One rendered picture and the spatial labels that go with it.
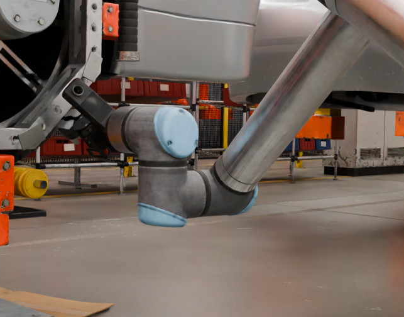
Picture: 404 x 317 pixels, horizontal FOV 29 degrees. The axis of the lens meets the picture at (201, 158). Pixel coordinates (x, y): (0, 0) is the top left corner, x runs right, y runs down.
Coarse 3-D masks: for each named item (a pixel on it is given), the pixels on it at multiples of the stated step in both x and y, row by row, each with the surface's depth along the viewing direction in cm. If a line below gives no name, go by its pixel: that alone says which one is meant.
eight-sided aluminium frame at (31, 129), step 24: (72, 0) 164; (96, 0) 163; (72, 24) 165; (96, 24) 163; (72, 48) 165; (96, 48) 163; (72, 72) 164; (96, 72) 163; (48, 96) 161; (24, 120) 157; (48, 120) 156; (0, 144) 149; (24, 144) 152
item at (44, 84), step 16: (64, 0) 167; (64, 16) 168; (48, 32) 172; (64, 32) 168; (0, 48) 159; (16, 48) 180; (32, 48) 175; (48, 48) 171; (64, 48) 168; (0, 64) 161; (16, 64) 163; (32, 64) 173; (48, 64) 169; (0, 80) 179; (16, 80) 164; (32, 80) 166; (48, 80) 166; (0, 96) 174; (16, 96) 169; (32, 96) 165; (0, 112) 166; (16, 112) 162
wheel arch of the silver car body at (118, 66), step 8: (104, 0) 184; (112, 0) 181; (104, 40) 184; (104, 48) 184; (112, 48) 182; (104, 56) 184; (112, 56) 182; (104, 64) 183; (112, 64) 181; (120, 64) 180; (104, 72) 183; (112, 72) 180
